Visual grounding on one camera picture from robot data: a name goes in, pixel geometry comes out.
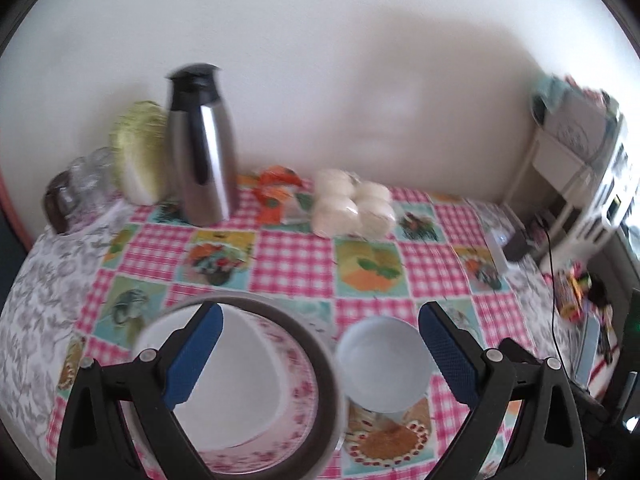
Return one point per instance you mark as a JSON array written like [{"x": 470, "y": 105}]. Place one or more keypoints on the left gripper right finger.
[{"x": 546, "y": 442}]

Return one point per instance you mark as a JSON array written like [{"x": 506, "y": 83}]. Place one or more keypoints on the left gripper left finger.
[{"x": 95, "y": 442}]

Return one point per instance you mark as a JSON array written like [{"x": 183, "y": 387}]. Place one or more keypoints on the small white bowl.
[{"x": 384, "y": 364}]

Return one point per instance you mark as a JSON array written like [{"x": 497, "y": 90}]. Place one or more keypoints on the grey floral tablecloth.
[{"x": 38, "y": 318}]

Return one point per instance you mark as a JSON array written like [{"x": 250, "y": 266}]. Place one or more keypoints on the colourful snack package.
[{"x": 568, "y": 296}]

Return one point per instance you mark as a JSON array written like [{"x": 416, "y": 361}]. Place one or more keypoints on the white bowl red rim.
[{"x": 240, "y": 391}]

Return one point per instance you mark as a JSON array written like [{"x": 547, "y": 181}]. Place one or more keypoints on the pink floral plate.
[{"x": 291, "y": 427}]

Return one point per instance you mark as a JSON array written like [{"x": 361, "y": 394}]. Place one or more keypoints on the large metal basin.
[{"x": 326, "y": 433}]

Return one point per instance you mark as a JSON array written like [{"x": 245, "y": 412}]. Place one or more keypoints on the black power adapter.
[{"x": 519, "y": 245}]

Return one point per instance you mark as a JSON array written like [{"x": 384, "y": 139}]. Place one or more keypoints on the white power strip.
[{"x": 495, "y": 240}]

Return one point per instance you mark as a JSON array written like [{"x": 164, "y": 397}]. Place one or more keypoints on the pink checkered picture tablecloth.
[{"x": 436, "y": 252}]

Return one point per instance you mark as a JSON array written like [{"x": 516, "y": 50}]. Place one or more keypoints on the brown glass teapot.
[{"x": 60, "y": 201}]

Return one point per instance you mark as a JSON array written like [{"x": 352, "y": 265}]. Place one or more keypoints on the clear drinking glass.
[{"x": 93, "y": 182}]

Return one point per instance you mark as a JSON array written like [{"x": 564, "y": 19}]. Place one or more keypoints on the white side shelf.
[{"x": 580, "y": 148}]

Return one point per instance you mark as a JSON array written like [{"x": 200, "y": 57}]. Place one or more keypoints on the stainless steel thermos jug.
[{"x": 201, "y": 148}]

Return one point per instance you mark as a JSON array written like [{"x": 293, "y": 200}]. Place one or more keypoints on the napa cabbage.
[{"x": 138, "y": 145}]

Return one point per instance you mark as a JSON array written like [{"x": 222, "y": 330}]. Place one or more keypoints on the orange snack packet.
[{"x": 279, "y": 192}]

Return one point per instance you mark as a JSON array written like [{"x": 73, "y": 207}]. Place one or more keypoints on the bag of steamed buns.
[{"x": 345, "y": 205}]

